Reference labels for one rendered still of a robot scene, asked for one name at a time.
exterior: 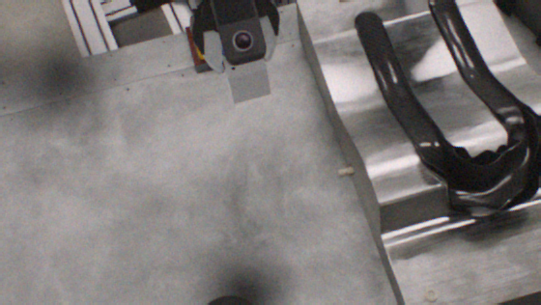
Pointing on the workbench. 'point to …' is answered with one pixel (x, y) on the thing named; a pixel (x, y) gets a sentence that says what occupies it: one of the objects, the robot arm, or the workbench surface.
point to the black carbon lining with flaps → (366, 30)
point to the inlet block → (247, 80)
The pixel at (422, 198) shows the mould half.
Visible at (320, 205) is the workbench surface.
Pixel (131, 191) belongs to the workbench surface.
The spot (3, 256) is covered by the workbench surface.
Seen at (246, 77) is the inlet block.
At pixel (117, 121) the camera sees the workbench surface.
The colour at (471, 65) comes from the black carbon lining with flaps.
